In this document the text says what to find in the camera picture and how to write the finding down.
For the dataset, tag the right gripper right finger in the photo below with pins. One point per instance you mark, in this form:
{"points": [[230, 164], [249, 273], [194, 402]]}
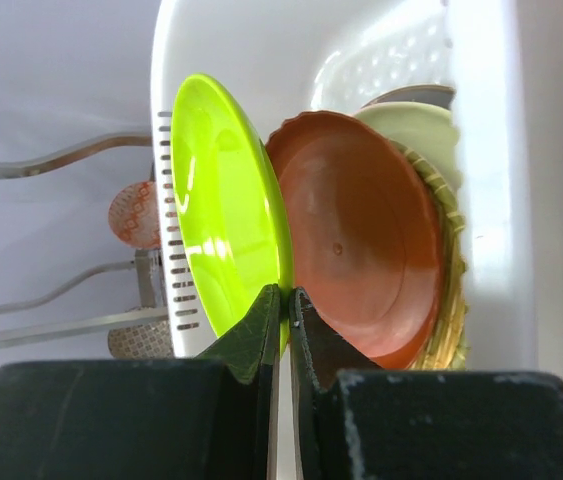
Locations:
{"points": [[355, 420]]}

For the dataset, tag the lime green plate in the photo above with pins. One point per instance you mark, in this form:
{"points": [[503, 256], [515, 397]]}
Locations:
{"points": [[230, 210]]}

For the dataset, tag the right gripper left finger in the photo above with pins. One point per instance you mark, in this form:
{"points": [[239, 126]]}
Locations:
{"points": [[209, 417]]}

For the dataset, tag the grey patterned bowl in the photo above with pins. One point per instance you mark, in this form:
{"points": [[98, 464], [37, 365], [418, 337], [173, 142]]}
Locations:
{"points": [[141, 342]]}

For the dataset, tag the woven bamboo tray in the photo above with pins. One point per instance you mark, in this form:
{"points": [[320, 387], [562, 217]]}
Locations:
{"points": [[447, 347]]}

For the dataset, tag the white plastic bin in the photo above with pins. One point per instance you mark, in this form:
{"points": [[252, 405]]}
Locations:
{"points": [[504, 60]]}

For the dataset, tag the blue zigzag patterned bowl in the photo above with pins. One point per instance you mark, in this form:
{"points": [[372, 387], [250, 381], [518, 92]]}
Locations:
{"points": [[133, 216]]}

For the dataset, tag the red-brown fluted plate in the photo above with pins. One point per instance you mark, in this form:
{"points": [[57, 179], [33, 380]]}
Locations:
{"points": [[365, 233]]}

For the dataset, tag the green cream leaf plate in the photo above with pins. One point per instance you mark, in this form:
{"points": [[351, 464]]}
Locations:
{"points": [[427, 129]]}

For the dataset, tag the grey reindeer plate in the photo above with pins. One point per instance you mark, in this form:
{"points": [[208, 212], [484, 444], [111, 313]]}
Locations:
{"points": [[432, 94]]}

